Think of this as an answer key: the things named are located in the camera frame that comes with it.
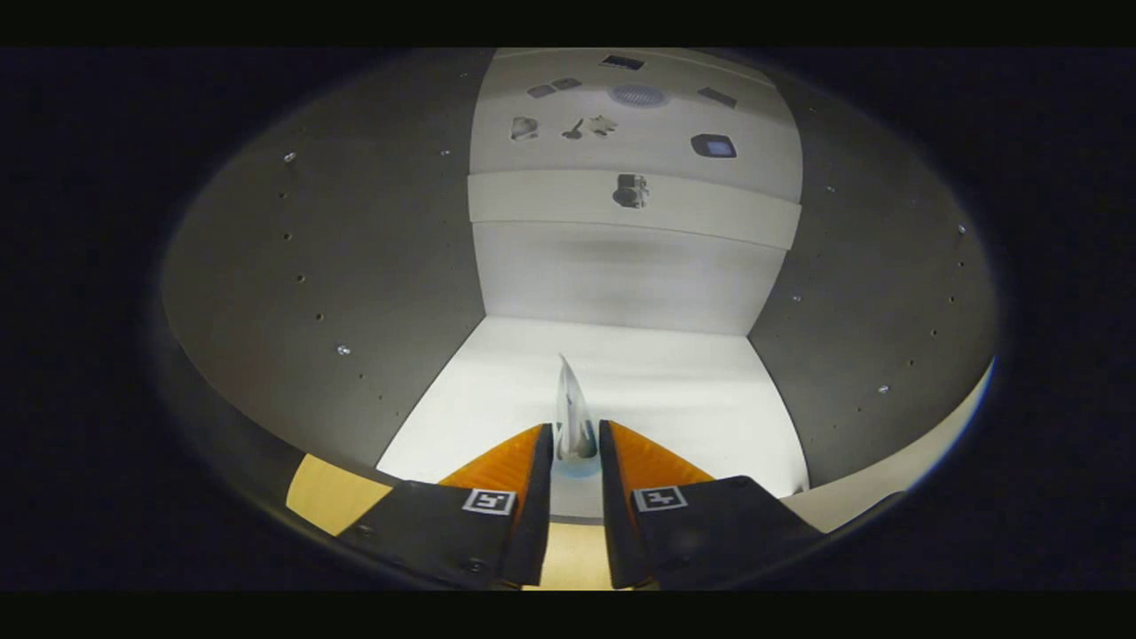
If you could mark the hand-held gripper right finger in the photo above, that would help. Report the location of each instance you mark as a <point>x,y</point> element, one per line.
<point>619,497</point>

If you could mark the small clear plastic object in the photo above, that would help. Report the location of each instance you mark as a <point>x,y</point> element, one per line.
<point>572,413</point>

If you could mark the grey cabinet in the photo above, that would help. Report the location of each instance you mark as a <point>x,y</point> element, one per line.
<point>355,266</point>

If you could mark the white cabinet shelf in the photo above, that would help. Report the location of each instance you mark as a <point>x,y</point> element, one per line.
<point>674,399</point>

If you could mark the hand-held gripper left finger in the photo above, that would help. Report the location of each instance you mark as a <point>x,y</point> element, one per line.
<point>532,497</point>

